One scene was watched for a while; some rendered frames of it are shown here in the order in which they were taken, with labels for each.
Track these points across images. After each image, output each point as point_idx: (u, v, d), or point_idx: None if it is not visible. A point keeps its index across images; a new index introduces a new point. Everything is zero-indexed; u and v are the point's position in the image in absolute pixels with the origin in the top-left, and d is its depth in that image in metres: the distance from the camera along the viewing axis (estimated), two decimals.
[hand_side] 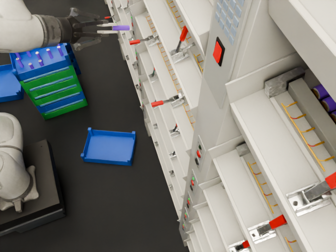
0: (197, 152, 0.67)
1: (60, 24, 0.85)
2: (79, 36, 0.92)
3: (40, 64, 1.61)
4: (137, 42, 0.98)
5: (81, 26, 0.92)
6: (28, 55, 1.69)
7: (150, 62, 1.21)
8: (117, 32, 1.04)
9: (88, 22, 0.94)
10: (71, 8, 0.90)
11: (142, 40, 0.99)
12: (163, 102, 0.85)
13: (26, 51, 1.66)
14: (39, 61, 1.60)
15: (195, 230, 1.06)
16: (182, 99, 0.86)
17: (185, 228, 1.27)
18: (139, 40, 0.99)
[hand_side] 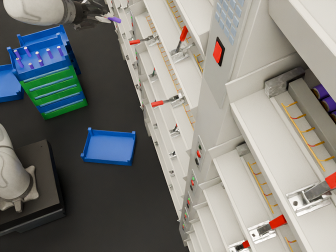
0: (197, 152, 0.67)
1: (75, 11, 0.97)
2: (83, 21, 1.05)
3: (40, 64, 1.61)
4: (137, 42, 0.98)
5: (88, 13, 1.05)
6: (28, 55, 1.69)
7: (150, 62, 1.21)
8: (110, 22, 1.19)
9: (94, 11, 1.07)
10: None
11: (142, 40, 0.99)
12: (163, 102, 0.85)
13: (26, 51, 1.66)
14: (39, 61, 1.60)
15: (195, 230, 1.06)
16: (182, 99, 0.86)
17: (185, 228, 1.27)
18: (139, 40, 0.99)
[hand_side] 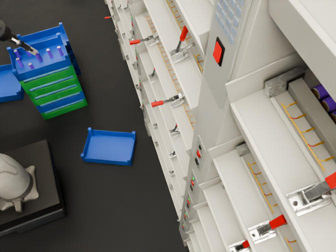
0: (197, 152, 0.67)
1: None
2: None
3: None
4: (137, 42, 0.98)
5: (11, 42, 1.39)
6: (28, 55, 1.69)
7: (150, 62, 1.21)
8: None
9: None
10: (19, 41, 1.36)
11: (142, 40, 0.99)
12: (163, 102, 0.85)
13: (26, 51, 1.66)
14: None
15: (195, 230, 1.06)
16: (182, 99, 0.86)
17: (185, 228, 1.27)
18: (139, 40, 0.99)
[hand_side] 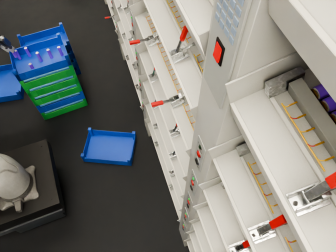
0: (197, 152, 0.67)
1: None
2: None
3: None
4: (137, 42, 0.98)
5: None
6: (28, 55, 1.69)
7: (150, 62, 1.21)
8: (8, 52, 1.54)
9: (0, 43, 1.42)
10: (3, 36, 1.38)
11: (142, 40, 0.99)
12: (163, 102, 0.85)
13: (26, 51, 1.66)
14: None
15: (195, 230, 1.06)
16: (182, 99, 0.86)
17: (185, 228, 1.27)
18: (139, 40, 0.99)
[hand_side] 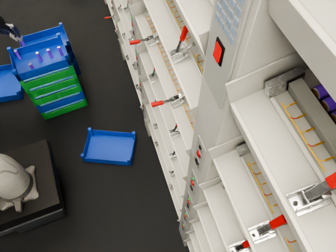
0: (197, 152, 0.67)
1: None
2: None
3: None
4: (137, 42, 0.98)
5: (4, 29, 1.43)
6: (22, 45, 1.62)
7: (150, 62, 1.21)
8: (16, 41, 1.59)
9: (10, 31, 1.46)
10: (13, 24, 1.42)
11: (142, 40, 0.99)
12: (163, 102, 0.85)
13: (20, 40, 1.59)
14: None
15: (195, 230, 1.06)
16: (182, 99, 0.86)
17: (185, 228, 1.27)
18: (139, 40, 0.99)
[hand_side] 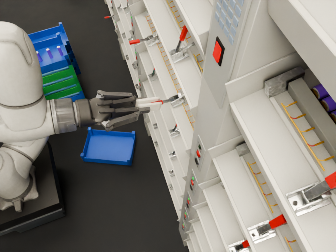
0: (197, 152, 0.67)
1: (78, 126, 0.79)
2: None
3: None
4: (137, 42, 0.98)
5: None
6: None
7: (150, 62, 1.21)
8: None
9: (120, 117, 0.81)
10: (107, 128, 0.76)
11: (142, 40, 0.99)
12: (163, 102, 0.85)
13: None
14: None
15: (195, 230, 1.06)
16: (182, 99, 0.86)
17: (185, 228, 1.27)
18: (139, 40, 0.99)
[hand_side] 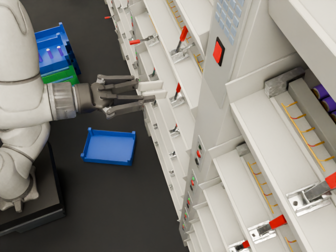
0: (197, 152, 0.67)
1: (78, 112, 0.74)
2: None
3: None
4: (137, 42, 0.98)
5: None
6: None
7: (150, 62, 1.21)
8: (161, 87, 0.82)
9: (122, 104, 0.76)
10: (107, 115, 0.71)
11: (142, 40, 0.99)
12: (178, 91, 0.83)
13: None
14: None
15: (195, 230, 1.06)
16: (182, 99, 0.86)
17: (185, 228, 1.27)
18: (139, 40, 0.99)
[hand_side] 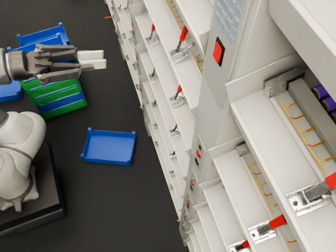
0: (197, 152, 0.67)
1: (14, 79, 0.75)
2: None
3: None
4: (154, 28, 0.95)
5: (47, 71, 0.77)
6: None
7: (150, 62, 1.21)
8: (102, 58, 0.83)
9: None
10: (40, 80, 0.72)
11: (152, 32, 0.97)
12: (179, 91, 0.83)
13: None
14: None
15: (195, 230, 1.06)
16: (182, 99, 0.86)
17: (185, 228, 1.27)
18: (153, 29, 0.97)
